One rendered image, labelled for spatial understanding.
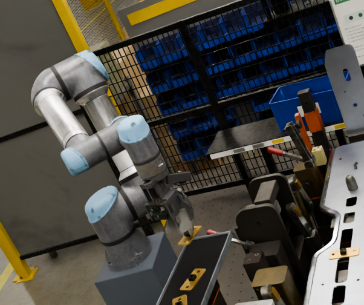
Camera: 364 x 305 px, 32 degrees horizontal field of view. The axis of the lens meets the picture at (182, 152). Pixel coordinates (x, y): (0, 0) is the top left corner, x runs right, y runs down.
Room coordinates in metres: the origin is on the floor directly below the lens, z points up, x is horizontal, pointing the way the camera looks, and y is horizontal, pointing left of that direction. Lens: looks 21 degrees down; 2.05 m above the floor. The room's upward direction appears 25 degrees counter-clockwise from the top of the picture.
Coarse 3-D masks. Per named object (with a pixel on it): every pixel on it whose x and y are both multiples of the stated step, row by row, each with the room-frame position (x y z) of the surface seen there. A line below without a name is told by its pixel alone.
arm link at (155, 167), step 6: (150, 162) 1.50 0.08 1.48; (156, 162) 1.51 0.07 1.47; (162, 162) 1.51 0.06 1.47; (138, 168) 1.51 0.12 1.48; (144, 168) 1.50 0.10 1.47; (150, 168) 1.50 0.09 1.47; (156, 168) 1.50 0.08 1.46; (162, 168) 1.51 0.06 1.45; (138, 174) 1.53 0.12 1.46; (144, 174) 1.51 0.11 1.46; (150, 174) 1.50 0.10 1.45; (156, 174) 1.50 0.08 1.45
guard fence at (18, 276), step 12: (108, 0) 8.29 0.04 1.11; (120, 0) 8.79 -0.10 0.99; (132, 0) 9.24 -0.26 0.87; (72, 12) 7.21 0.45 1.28; (96, 12) 7.84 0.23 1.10; (108, 12) 8.26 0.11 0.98; (96, 24) 7.69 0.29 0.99; (108, 24) 8.02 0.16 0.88; (120, 24) 8.41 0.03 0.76; (120, 36) 8.25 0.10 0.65; (12, 264) 4.35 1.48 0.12
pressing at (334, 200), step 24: (360, 144) 2.06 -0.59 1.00; (336, 168) 1.97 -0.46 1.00; (360, 168) 1.90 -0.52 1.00; (336, 192) 1.82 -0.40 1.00; (360, 192) 1.76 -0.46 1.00; (336, 216) 1.68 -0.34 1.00; (360, 216) 1.63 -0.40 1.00; (336, 240) 1.57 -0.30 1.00; (360, 240) 1.52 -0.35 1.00; (312, 264) 1.51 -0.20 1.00; (336, 264) 1.47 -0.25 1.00; (360, 264) 1.42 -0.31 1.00; (312, 288) 1.42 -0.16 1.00; (360, 288) 1.34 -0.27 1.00
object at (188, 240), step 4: (200, 228) 1.56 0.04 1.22; (188, 232) 1.56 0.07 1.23; (196, 232) 1.55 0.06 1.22; (188, 236) 1.55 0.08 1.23; (192, 236) 1.54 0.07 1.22; (180, 240) 1.55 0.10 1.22; (184, 240) 1.54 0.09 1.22; (188, 240) 1.53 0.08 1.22; (180, 244) 1.53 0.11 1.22; (184, 244) 1.52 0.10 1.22; (188, 244) 1.51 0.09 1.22
